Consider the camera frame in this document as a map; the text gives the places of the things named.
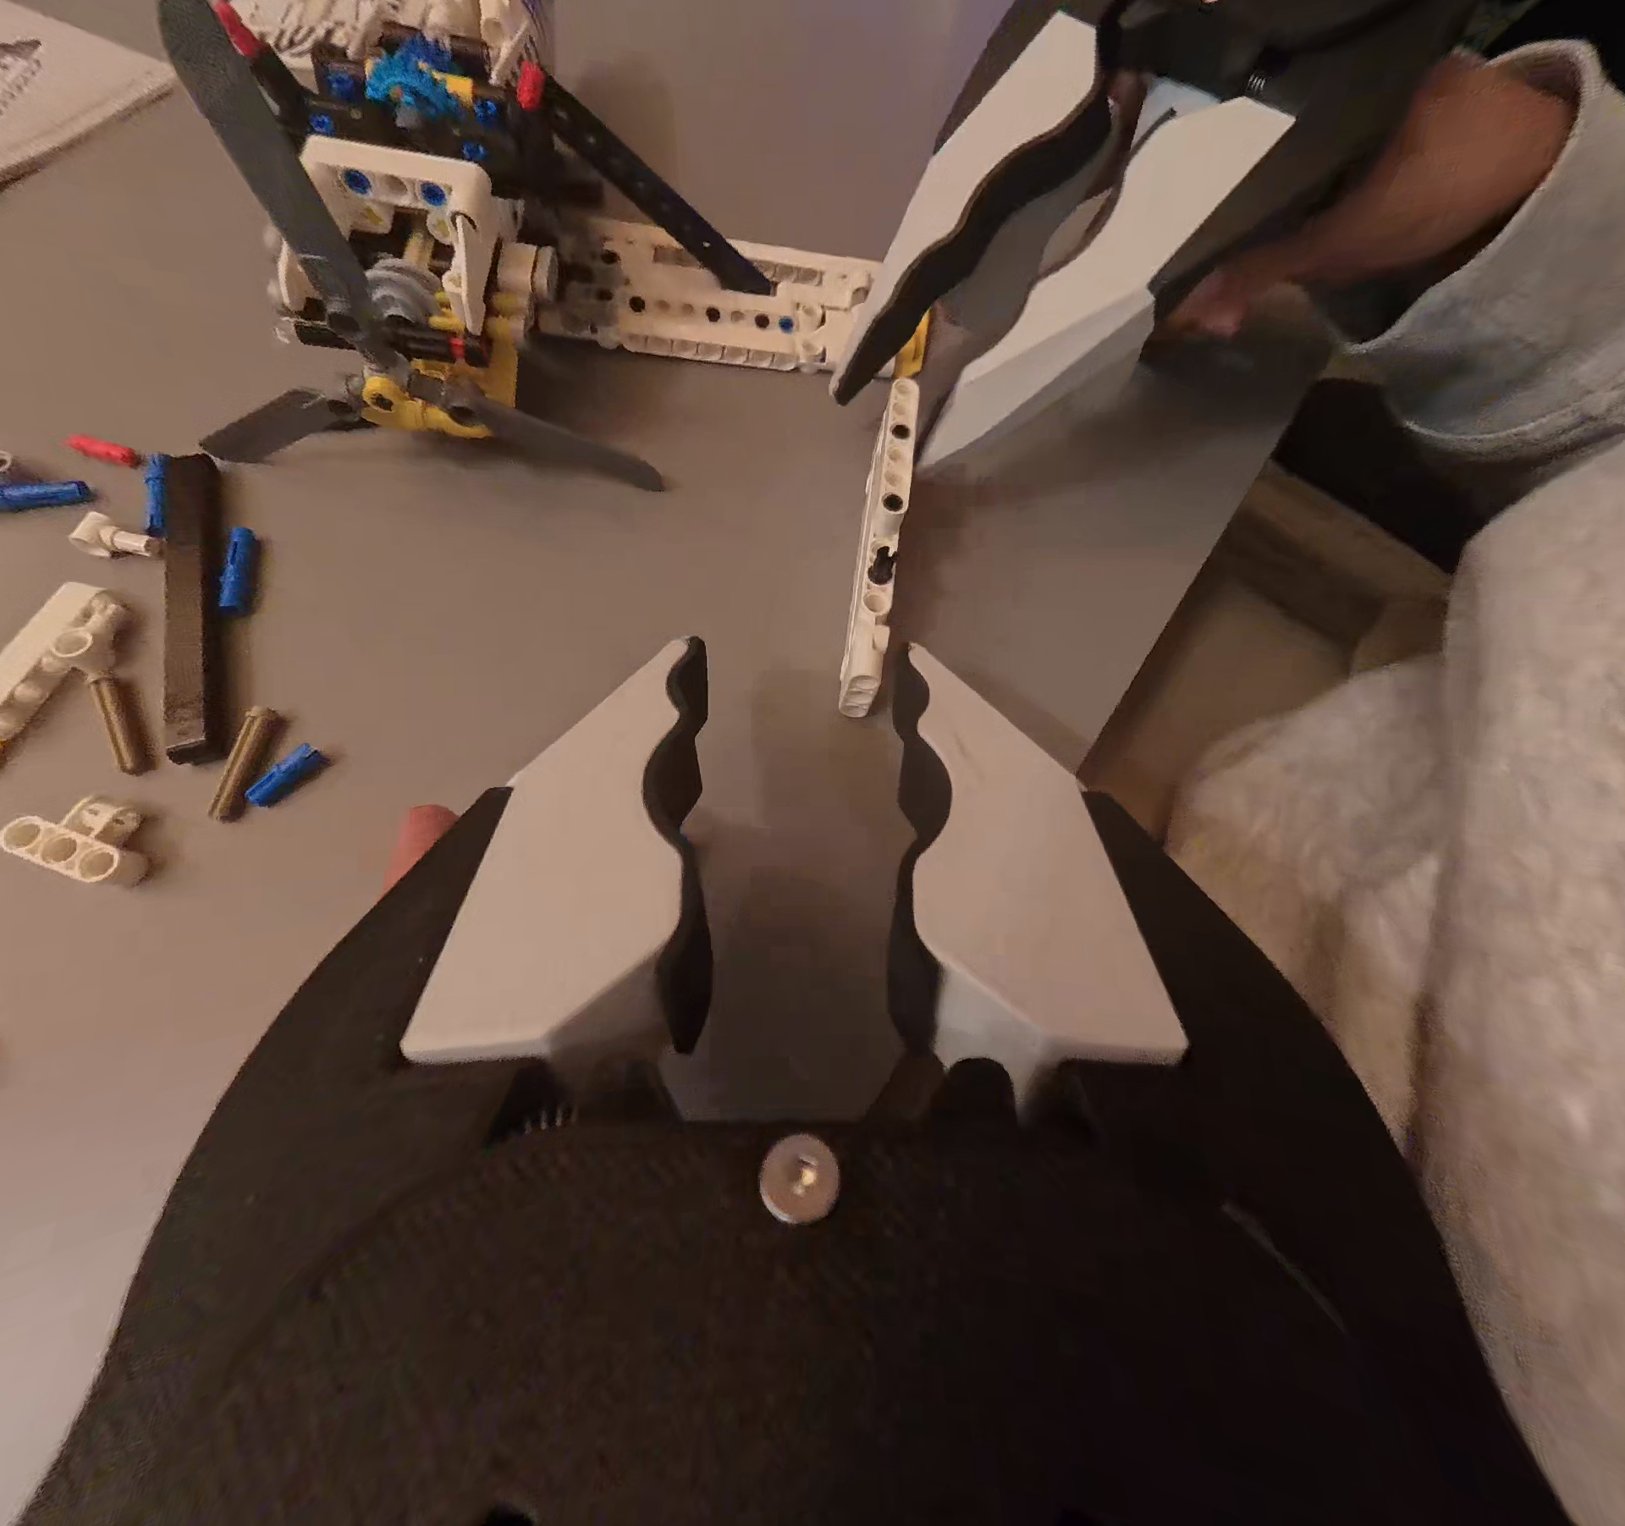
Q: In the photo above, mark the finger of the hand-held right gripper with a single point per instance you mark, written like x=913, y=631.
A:
x=1118, y=269
x=1005, y=117

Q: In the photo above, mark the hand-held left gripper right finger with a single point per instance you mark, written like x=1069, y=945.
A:
x=1042, y=916

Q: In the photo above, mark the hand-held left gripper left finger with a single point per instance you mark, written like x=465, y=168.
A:
x=559, y=916

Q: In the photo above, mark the white long lego beam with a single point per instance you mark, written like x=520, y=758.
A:
x=890, y=511

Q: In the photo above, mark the lego helicopter model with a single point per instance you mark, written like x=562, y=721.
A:
x=420, y=193

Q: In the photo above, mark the person's right forearm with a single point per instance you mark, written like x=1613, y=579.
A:
x=1525, y=320

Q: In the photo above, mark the brown lego axle connector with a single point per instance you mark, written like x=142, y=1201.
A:
x=118, y=725
x=243, y=764

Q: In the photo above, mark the black long lego beam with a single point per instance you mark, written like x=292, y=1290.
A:
x=196, y=612

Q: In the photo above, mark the white three-hole lego connector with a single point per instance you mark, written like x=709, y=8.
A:
x=71, y=846

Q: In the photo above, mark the white thick lego beam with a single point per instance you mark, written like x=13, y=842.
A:
x=58, y=643

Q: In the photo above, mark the white small lego pin connector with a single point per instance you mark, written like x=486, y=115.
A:
x=108, y=536

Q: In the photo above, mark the red lego pin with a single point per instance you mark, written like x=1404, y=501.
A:
x=103, y=448

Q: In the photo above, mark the blue long lego pin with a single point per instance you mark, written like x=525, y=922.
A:
x=46, y=495

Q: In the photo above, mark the lego instruction booklet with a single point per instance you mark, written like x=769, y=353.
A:
x=64, y=92

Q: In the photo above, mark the person's left hand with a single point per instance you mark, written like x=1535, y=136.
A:
x=418, y=840

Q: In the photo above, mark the person's right hand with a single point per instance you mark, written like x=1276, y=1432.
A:
x=1461, y=154

